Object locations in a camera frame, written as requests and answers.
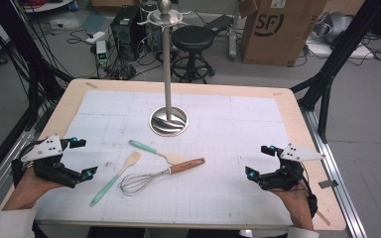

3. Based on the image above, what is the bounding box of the black computer tower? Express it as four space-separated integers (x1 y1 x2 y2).
110 5 147 62

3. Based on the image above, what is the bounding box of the person's right hand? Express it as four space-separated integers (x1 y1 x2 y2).
272 186 314 221

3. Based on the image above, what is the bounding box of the black flat case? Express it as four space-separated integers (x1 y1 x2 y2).
202 13 234 36

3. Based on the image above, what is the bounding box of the white metal stand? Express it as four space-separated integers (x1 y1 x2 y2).
227 0 242 62

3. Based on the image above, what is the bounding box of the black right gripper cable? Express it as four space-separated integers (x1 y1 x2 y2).
297 162 319 219

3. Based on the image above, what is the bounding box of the green handled slotted wooden turner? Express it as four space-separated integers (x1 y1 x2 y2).
89 151 143 207

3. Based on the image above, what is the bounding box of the person's left hand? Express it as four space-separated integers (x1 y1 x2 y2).
11 169 64 203

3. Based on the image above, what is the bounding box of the wire whisk with wooden handle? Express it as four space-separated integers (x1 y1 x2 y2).
118 157 206 196

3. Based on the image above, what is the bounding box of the grey tape piece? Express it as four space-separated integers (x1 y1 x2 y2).
317 178 339 189

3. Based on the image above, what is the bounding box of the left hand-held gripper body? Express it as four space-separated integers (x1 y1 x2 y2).
13 133 83 189

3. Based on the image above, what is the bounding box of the aluminium frame rail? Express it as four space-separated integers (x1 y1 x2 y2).
299 107 368 238
0 108 53 216

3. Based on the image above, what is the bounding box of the grey rounded object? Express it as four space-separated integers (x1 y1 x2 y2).
312 11 355 46

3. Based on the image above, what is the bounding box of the white power strip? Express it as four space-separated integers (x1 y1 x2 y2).
84 30 107 45

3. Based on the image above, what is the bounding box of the steel utensil rack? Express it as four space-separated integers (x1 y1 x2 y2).
137 0 191 138

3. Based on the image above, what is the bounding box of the white grid mat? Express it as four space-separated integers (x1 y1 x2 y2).
34 89 294 227

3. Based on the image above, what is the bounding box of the black metal frame post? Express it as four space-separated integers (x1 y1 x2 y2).
0 0 75 133
291 0 381 145

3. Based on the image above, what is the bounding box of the cardboard box with round logo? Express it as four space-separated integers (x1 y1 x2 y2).
239 0 328 66

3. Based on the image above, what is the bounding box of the white device with green display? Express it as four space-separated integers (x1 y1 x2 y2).
95 40 108 67

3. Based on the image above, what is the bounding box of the black round stool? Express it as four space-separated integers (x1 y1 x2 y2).
171 25 216 84

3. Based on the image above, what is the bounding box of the green handled cream spatula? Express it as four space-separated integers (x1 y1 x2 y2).
128 139 187 166

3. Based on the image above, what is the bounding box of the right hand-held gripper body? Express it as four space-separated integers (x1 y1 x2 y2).
259 143 325 191

